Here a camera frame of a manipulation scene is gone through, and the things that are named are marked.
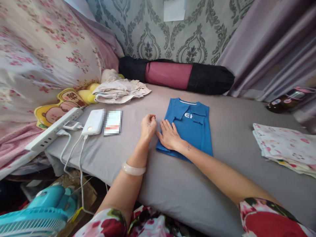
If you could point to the person's right hand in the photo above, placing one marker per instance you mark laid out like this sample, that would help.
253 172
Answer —
172 138

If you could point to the person's left hand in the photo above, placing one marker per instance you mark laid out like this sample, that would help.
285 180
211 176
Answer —
148 127

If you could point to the person's right fingers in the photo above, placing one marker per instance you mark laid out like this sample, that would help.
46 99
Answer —
168 127

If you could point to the person's left fingers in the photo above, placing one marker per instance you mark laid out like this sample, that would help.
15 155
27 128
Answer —
151 116

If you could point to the blue shirt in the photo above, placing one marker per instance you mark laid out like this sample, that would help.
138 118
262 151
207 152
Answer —
195 130

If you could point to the black smartphone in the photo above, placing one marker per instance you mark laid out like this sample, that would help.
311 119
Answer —
113 123

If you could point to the beige folded clothes pile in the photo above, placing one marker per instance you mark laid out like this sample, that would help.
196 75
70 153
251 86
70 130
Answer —
118 92

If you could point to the pink yoga mat in black bag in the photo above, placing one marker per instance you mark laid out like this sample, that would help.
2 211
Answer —
172 74

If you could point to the cream plush toy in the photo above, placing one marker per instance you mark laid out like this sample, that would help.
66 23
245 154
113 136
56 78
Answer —
111 75

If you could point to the white power bank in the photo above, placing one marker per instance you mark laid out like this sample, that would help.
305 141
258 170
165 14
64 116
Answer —
93 122

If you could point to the grey bed sheet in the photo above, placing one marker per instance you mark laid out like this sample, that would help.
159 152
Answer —
187 187

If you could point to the yellow plush toy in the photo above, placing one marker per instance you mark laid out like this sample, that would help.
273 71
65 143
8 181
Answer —
88 95

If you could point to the white charger plug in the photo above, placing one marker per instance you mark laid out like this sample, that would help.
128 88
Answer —
72 125

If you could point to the yellow cartoon pig cushion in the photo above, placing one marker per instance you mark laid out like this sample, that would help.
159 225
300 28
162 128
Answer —
53 112

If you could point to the person's body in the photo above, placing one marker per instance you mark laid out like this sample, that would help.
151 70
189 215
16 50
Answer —
153 224

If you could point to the white power strip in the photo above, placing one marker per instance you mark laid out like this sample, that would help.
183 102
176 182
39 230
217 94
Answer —
49 133

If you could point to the white floral folded cloth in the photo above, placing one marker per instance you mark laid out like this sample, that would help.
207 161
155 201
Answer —
286 145

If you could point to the pink floral quilt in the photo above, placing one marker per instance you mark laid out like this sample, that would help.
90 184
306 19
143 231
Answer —
42 54

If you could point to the purple curtain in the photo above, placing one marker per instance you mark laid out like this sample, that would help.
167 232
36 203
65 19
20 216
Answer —
271 49

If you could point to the teal electric fan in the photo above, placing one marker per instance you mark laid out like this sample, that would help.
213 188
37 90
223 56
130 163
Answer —
42 209

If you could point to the white paper on wall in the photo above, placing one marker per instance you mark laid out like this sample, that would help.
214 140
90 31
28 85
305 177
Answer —
174 10

